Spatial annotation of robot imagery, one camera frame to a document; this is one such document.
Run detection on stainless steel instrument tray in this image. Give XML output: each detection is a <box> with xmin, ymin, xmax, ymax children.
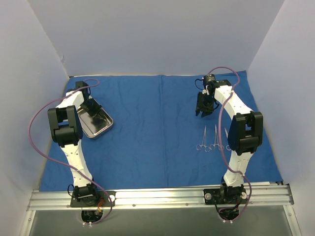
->
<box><xmin>77</xmin><ymin>105</ymin><xmax>114</xmax><ymax>139</ymax></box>

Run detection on steel surgical forceps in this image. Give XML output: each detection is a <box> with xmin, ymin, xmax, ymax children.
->
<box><xmin>209</xmin><ymin>124</ymin><xmax>224</xmax><ymax>150</ymax></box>

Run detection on steel hemostat clamp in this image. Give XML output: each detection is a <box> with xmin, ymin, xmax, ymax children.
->
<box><xmin>196</xmin><ymin>126</ymin><xmax>210</xmax><ymax>152</ymax></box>

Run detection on steel tweezers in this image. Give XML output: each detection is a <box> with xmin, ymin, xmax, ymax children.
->
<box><xmin>96</xmin><ymin>114</ymin><xmax>108</xmax><ymax>125</ymax></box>

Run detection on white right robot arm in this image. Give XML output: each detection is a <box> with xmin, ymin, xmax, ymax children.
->
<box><xmin>195</xmin><ymin>74</ymin><xmax>263</xmax><ymax>203</ymax></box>

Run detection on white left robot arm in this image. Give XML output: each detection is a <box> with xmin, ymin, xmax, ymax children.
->
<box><xmin>47</xmin><ymin>81</ymin><xmax>101</xmax><ymax>206</ymax></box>

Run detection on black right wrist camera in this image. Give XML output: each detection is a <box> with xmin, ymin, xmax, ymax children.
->
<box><xmin>202</xmin><ymin>74</ymin><xmax>217</xmax><ymax>87</ymax></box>

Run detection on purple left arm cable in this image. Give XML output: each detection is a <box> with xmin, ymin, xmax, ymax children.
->
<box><xmin>28</xmin><ymin>78</ymin><xmax>114</xmax><ymax>226</ymax></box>

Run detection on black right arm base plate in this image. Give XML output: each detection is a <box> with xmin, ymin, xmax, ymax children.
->
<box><xmin>203</xmin><ymin>186</ymin><xmax>248</xmax><ymax>205</ymax></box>

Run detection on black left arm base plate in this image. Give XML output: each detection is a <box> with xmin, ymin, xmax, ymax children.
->
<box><xmin>70</xmin><ymin>190</ymin><xmax>111</xmax><ymax>207</ymax></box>

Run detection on aluminium front frame rail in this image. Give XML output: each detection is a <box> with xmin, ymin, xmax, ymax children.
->
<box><xmin>27</xmin><ymin>182</ymin><xmax>294</xmax><ymax>211</ymax></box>

